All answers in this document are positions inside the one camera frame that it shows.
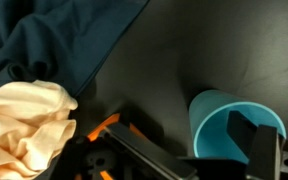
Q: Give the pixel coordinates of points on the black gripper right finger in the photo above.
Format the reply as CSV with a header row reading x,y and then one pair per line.
x,y
264,150

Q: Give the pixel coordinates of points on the peach cloth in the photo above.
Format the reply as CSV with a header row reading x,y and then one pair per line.
x,y
24,133

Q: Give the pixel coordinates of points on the dark blue cloth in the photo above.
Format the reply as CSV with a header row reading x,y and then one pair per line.
x,y
50,33

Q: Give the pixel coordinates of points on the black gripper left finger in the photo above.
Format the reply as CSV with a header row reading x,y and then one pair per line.
x,y
144,150

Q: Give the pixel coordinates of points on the blue plastic cup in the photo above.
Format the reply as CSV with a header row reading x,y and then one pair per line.
x,y
210,133

